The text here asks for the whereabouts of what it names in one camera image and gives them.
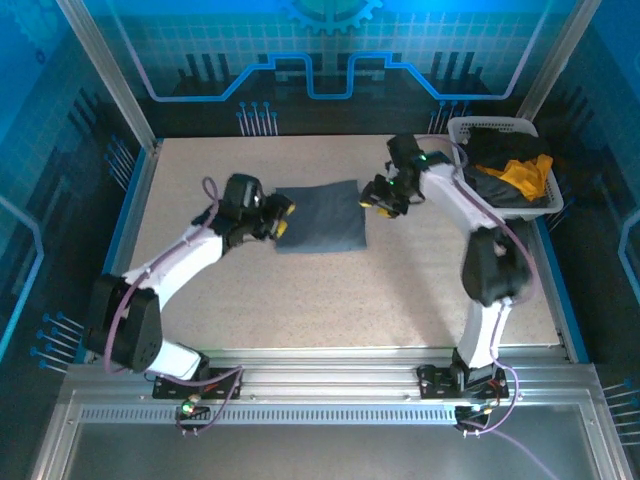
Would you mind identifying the white plastic basket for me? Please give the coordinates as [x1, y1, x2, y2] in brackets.
[447, 115, 566, 224]

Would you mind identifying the black t-shirt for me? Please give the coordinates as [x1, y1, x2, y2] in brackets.
[464, 126, 551, 169]

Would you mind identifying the yellow t-shirt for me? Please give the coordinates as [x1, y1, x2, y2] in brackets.
[477, 154, 555, 202]

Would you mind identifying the small left circuit board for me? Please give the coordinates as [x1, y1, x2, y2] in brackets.
[174, 393, 211, 420]

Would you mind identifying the aluminium mounting rail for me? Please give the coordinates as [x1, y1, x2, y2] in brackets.
[67, 347, 601, 404]

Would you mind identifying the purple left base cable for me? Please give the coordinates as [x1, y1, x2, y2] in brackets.
[174, 364, 245, 437]

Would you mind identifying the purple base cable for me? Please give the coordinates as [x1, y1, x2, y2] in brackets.
[459, 372, 559, 480]
[174, 364, 245, 437]

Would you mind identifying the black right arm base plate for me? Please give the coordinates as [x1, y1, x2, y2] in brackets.
[416, 363, 510, 401]

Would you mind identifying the aluminium frame post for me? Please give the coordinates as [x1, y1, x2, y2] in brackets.
[54, 0, 164, 151]
[517, 0, 604, 136]

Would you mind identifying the slotted metal cable duct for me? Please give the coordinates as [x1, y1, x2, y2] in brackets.
[79, 405, 459, 426]

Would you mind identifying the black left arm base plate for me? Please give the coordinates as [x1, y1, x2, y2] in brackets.
[152, 367, 245, 401]

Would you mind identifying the metal front frame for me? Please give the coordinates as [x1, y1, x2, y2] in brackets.
[29, 389, 634, 480]

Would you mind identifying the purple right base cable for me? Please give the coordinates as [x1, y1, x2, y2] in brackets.
[459, 372, 559, 480]

